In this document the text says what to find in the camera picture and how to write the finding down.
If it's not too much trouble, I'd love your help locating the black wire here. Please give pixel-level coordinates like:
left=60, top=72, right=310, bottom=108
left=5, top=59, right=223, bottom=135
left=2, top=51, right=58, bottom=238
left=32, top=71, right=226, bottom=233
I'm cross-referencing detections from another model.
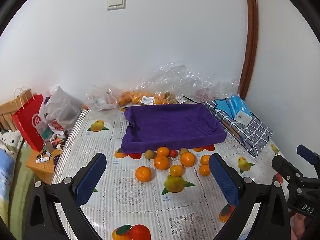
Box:
left=183, top=95, right=203, bottom=105

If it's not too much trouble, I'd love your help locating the brown wooden door frame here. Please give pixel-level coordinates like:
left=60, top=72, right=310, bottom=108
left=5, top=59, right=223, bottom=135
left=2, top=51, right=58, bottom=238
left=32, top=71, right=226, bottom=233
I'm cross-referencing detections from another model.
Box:
left=239, top=0, right=259, bottom=101

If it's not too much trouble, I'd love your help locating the person's right hand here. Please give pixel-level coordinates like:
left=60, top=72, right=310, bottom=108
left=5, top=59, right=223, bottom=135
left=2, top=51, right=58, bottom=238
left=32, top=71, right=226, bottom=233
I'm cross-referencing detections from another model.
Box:
left=291, top=214, right=310, bottom=240

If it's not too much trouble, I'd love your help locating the light blue bedding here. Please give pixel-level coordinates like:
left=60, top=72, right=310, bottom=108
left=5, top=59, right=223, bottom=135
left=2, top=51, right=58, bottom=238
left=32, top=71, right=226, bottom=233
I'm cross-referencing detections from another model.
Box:
left=0, top=148, right=16, bottom=195

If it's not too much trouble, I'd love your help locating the wooden headboard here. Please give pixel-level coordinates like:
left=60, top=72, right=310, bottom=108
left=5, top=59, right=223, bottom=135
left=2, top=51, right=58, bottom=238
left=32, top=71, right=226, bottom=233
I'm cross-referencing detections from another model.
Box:
left=0, top=99, right=18, bottom=133

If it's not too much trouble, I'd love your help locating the clear bag of oranges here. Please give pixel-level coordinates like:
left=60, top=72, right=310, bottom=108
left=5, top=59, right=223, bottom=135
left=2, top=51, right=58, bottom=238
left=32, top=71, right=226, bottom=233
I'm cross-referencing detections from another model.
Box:
left=118, top=90, right=178, bottom=106

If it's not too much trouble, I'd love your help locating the grey checked cloth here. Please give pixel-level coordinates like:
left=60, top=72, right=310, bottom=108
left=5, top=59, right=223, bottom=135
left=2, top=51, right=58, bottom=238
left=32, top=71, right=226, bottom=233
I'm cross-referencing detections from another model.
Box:
left=204, top=99, right=274, bottom=158

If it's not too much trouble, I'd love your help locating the white plastic bag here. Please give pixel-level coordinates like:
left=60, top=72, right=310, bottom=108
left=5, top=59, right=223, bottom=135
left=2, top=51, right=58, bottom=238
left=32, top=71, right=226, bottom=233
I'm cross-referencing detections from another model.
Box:
left=38, top=86, right=85, bottom=133

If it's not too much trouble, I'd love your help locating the crinkled clear plastic bag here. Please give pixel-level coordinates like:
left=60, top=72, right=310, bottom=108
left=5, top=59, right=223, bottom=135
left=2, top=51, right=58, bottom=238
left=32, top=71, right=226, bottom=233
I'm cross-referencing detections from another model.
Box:
left=136, top=62, right=241, bottom=105

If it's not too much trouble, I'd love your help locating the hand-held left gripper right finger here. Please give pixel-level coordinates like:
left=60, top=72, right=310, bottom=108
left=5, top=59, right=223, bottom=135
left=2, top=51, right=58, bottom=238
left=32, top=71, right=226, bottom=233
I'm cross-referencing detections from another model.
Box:
left=209, top=153, right=293, bottom=240

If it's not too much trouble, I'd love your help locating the blue tissue packet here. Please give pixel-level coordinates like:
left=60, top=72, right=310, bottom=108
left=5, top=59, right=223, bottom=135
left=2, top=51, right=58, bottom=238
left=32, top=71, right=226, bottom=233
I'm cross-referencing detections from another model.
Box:
left=228, top=94, right=253, bottom=125

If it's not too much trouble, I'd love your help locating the green blanket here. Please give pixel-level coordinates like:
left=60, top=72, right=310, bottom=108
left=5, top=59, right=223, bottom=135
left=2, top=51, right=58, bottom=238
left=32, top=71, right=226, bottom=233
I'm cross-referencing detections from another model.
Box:
left=7, top=141, right=37, bottom=233

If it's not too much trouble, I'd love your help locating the red paper bag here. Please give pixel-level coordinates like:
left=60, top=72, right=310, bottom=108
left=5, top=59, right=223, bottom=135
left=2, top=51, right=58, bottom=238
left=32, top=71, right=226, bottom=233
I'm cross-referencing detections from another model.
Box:
left=11, top=86, right=47, bottom=153

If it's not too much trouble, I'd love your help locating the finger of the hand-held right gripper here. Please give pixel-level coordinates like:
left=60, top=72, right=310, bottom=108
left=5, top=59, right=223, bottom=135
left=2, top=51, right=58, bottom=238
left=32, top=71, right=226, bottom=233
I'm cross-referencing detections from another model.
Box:
left=297, top=144, right=320, bottom=166
left=272, top=155, right=303, bottom=183

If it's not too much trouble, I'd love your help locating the white patterned pillow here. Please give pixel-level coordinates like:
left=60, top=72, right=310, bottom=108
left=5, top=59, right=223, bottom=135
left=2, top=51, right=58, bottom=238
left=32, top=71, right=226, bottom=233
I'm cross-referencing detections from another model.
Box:
left=0, top=129, right=23, bottom=157

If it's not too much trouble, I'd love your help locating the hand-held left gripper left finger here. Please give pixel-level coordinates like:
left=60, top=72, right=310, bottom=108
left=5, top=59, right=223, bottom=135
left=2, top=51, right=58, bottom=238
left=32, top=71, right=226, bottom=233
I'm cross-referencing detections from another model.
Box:
left=24, top=152, right=107, bottom=240

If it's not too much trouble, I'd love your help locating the purple towel covered tray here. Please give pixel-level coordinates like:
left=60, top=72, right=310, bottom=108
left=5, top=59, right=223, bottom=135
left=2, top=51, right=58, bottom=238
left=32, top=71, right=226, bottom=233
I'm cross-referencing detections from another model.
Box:
left=121, top=103, right=227, bottom=155

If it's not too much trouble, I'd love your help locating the white light switch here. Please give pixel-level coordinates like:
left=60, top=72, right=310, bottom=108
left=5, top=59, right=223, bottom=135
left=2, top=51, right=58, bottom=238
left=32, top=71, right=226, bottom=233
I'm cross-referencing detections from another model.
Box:
left=107, top=0, right=126, bottom=11

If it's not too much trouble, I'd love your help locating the wooden nightstand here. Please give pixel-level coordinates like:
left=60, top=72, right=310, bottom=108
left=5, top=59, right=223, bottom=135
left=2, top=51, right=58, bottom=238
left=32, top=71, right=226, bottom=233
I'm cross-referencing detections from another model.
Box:
left=25, top=140, right=66, bottom=185

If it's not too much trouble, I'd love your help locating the cluster of small bottles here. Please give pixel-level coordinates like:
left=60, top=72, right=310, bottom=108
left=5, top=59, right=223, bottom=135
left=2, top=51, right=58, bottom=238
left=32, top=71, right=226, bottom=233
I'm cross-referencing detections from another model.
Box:
left=44, top=130, right=68, bottom=155

